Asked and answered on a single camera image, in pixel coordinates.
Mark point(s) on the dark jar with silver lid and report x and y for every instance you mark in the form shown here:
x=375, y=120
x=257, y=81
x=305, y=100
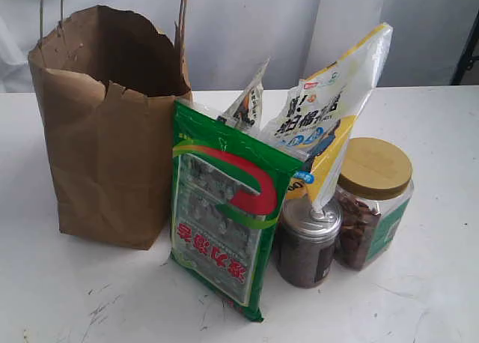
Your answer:
x=306, y=241

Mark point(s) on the green seaweed package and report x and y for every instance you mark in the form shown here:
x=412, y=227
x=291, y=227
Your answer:
x=227, y=192

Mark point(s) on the yellow white snack bag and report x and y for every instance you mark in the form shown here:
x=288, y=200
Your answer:
x=318, y=116

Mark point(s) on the brown paper bag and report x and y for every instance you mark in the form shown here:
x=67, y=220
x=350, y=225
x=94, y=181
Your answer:
x=106, y=81

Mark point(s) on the black metal stand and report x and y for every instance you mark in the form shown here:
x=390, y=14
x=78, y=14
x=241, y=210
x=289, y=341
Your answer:
x=468, y=57

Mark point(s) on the small black white snack packet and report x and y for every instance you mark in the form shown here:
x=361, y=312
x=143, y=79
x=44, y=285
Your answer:
x=245, y=113

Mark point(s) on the clear jar with gold lid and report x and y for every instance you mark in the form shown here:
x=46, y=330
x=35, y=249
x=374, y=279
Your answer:
x=374, y=188

